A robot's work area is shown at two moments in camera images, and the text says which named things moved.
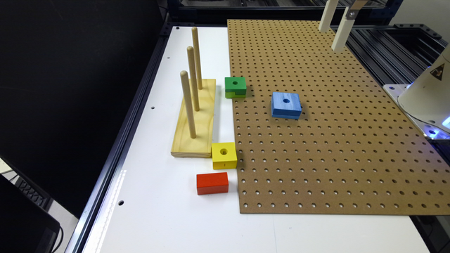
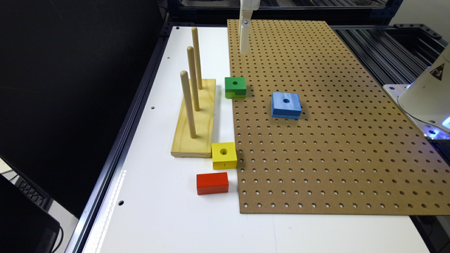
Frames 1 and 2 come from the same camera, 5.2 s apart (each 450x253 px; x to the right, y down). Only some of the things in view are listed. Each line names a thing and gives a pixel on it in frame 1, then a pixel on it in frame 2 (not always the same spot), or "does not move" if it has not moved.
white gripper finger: (343, 31) -> (245, 19)
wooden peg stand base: (193, 134) does not move
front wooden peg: (185, 85) does not move
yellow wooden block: (224, 155) does not move
